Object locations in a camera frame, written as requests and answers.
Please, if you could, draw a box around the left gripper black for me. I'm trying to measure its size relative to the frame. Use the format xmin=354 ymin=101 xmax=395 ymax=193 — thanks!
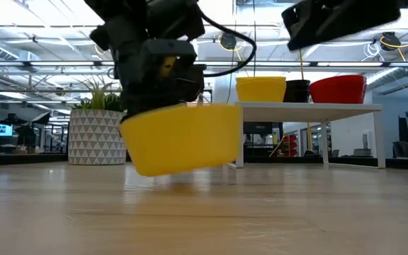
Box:
xmin=115 ymin=45 xmax=207 ymax=120

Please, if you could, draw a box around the black patterned mini bowl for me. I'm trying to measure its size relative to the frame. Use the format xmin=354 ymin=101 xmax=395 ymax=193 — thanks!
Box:
xmin=283 ymin=79 xmax=312 ymax=103

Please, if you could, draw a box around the succulent in patterned pot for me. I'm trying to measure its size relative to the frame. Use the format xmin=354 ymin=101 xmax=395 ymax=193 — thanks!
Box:
xmin=67 ymin=76 xmax=128 ymax=166

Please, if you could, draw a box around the white perforated shelf riser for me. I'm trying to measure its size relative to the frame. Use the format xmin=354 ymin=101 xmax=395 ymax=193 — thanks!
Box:
xmin=234 ymin=101 xmax=386 ymax=169

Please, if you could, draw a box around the red object stack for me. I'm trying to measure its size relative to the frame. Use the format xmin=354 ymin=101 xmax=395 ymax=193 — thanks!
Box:
xmin=280 ymin=133 xmax=299 ymax=157

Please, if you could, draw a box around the black ceiling cord reel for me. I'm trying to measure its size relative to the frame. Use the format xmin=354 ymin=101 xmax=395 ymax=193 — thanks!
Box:
xmin=380 ymin=31 xmax=402 ymax=50
xmin=219 ymin=32 xmax=238 ymax=50

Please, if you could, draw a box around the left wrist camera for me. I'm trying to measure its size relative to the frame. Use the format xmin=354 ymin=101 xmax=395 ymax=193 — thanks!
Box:
xmin=143 ymin=38 xmax=198 ymax=72

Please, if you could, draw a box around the silver ceiling duct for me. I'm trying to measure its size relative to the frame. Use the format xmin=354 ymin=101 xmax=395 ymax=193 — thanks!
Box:
xmin=365 ymin=45 xmax=408 ymax=96

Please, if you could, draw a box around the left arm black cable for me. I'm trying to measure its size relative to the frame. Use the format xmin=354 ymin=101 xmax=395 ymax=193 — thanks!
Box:
xmin=195 ymin=5 xmax=258 ymax=78

